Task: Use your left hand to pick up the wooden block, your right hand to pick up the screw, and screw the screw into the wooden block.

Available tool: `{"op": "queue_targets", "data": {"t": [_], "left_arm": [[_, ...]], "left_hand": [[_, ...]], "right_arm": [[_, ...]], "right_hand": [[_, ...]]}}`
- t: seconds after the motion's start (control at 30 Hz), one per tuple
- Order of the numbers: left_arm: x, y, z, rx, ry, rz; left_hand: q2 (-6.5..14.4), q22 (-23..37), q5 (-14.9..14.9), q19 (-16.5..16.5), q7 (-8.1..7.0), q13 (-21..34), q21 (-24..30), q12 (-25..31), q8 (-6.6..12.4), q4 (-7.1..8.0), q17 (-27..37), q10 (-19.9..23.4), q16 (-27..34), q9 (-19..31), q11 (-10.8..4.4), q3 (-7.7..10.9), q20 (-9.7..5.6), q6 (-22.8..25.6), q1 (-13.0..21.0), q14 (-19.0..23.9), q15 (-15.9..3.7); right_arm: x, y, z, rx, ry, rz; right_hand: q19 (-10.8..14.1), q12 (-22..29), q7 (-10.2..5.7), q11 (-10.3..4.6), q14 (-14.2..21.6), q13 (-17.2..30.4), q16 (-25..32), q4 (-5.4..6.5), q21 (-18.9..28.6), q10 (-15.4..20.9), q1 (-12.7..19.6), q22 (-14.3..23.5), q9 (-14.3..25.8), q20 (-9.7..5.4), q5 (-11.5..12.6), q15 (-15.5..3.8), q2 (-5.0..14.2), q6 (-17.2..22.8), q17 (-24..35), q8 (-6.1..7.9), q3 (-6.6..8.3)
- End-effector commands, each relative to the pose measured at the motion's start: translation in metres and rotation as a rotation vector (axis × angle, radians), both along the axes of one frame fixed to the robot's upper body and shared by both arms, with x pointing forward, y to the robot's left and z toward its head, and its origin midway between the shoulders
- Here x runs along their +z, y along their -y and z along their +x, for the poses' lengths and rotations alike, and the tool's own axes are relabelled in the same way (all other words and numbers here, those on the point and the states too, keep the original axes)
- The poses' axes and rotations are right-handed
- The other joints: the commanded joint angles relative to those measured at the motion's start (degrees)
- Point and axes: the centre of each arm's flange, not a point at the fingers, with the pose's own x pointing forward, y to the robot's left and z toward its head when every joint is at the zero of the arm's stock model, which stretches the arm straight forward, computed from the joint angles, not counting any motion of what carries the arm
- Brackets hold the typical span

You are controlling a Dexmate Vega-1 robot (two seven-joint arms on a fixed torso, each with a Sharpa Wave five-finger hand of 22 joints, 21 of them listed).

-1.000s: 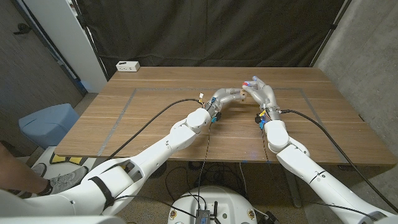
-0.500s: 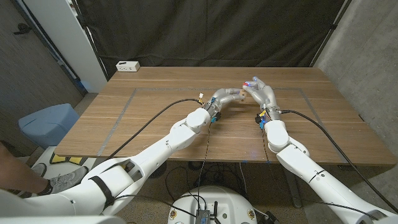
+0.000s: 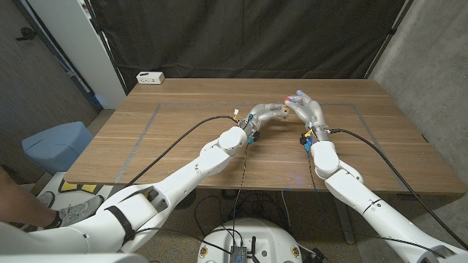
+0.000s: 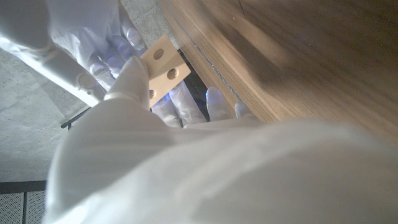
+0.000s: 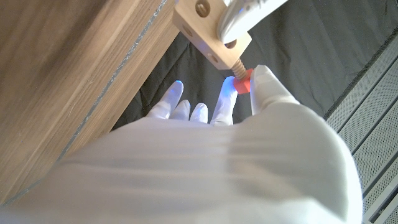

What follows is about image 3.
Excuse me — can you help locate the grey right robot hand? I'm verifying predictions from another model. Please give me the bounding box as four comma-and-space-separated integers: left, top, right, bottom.
284, 89, 330, 142

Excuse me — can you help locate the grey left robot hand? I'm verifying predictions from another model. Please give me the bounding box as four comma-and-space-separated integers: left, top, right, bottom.
239, 103, 290, 138

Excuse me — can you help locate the black backdrop stand pole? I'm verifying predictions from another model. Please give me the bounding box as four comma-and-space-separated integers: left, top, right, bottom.
83, 0, 129, 96
363, 0, 416, 80

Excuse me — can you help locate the grey table leg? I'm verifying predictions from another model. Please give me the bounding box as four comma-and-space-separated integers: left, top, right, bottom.
331, 191, 356, 245

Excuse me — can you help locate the white power strip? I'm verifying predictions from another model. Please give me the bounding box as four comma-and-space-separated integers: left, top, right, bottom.
135, 71, 165, 85

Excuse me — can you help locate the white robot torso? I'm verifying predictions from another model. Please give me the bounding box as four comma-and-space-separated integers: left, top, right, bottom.
197, 218, 303, 263

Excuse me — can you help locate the grey module on torso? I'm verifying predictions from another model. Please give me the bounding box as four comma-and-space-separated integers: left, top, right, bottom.
229, 245, 249, 263

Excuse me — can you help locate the yellow and black floor object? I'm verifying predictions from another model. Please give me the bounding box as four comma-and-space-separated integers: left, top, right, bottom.
58, 179, 98, 194

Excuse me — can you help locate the white cabinet panel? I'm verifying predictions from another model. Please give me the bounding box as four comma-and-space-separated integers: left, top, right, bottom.
27, 0, 127, 110

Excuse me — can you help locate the blue padded stool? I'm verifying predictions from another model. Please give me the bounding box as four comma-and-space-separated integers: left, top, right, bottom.
20, 121, 94, 176

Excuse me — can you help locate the person's bare limb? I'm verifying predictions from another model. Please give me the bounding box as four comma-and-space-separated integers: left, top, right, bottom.
0, 166, 61, 229

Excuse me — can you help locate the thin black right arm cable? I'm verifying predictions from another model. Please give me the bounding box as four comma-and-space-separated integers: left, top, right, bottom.
306, 149, 447, 259

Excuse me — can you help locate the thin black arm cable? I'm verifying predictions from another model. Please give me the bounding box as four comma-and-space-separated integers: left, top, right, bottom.
306, 149, 447, 259
135, 144, 249, 255

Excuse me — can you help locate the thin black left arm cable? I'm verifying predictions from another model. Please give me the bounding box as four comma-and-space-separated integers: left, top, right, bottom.
135, 144, 249, 255

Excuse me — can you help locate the black floor cable tangle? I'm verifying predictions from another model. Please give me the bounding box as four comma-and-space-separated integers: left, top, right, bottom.
193, 188, 290, 238

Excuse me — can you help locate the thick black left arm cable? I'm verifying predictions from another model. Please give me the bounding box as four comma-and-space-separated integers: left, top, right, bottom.
109, 115, 241, 197

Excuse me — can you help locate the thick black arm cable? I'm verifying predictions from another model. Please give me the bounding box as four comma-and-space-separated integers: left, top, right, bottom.
328, 128, 468, 251
109, 115, 241, 197

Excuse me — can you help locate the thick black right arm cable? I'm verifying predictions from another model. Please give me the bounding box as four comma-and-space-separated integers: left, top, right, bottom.
328, 128, 468, 251

